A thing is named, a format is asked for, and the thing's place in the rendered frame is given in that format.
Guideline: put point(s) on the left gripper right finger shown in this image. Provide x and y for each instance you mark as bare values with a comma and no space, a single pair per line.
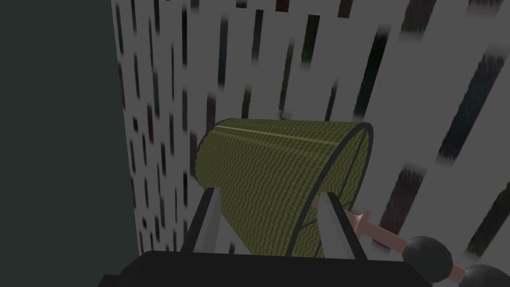
335,231

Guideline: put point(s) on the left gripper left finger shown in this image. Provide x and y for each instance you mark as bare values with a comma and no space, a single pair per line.
208,227

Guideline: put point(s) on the olive green shade table lamp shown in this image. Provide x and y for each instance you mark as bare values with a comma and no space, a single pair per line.
271,175

